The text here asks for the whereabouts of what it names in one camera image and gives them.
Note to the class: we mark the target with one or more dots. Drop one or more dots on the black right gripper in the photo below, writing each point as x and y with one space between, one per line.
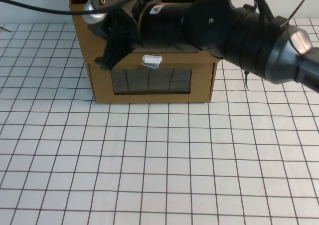
159 25

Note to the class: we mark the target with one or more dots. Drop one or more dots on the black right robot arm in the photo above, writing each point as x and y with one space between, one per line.
236 35

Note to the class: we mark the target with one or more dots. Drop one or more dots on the white grid pattern tablecloth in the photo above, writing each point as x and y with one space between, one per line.
159 160

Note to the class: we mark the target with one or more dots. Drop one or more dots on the black zip tie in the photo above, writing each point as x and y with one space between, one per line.
246 80
297 6

